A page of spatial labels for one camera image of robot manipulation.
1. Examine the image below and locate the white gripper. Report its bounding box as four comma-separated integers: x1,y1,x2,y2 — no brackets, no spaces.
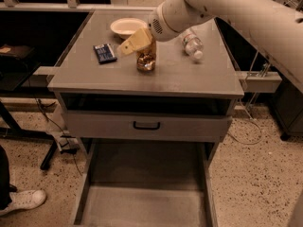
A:
117,0,213,56

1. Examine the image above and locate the orange soda can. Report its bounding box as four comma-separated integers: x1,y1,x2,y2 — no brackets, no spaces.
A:
136,42,156,72

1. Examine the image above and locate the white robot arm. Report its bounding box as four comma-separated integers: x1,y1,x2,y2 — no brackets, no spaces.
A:
119,0,303,89

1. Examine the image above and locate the grey drawer cabinet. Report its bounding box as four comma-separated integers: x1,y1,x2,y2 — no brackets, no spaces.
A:
46,9,245,227

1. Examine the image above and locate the grey top drawer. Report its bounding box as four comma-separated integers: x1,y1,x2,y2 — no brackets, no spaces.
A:
62,111,232,142

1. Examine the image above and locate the open grey middle drawer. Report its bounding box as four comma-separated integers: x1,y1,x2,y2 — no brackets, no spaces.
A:
68,140,219,227

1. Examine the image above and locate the white bowl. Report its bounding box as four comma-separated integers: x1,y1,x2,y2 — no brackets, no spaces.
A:
110,18,147,40

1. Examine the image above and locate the blue snack packet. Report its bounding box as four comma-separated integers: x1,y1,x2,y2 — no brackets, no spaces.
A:
93,44,117,64

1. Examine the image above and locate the clear plastic water bottle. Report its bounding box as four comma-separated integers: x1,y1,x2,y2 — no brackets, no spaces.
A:
181,28,204,61

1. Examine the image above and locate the black desk left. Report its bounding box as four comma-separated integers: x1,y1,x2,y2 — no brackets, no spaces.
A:
0,44,57,170

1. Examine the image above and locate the black trouser leg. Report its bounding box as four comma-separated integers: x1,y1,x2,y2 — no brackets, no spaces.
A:
0,146,11,210

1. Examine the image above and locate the white sneaker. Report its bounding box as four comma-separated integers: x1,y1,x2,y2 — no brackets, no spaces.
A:
0,190,46,216

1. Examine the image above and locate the white cable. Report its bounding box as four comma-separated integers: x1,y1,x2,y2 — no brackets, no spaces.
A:
225,50,268,146

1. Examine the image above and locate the grey bracket block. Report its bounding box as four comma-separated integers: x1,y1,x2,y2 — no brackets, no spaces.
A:
236,71,282,94

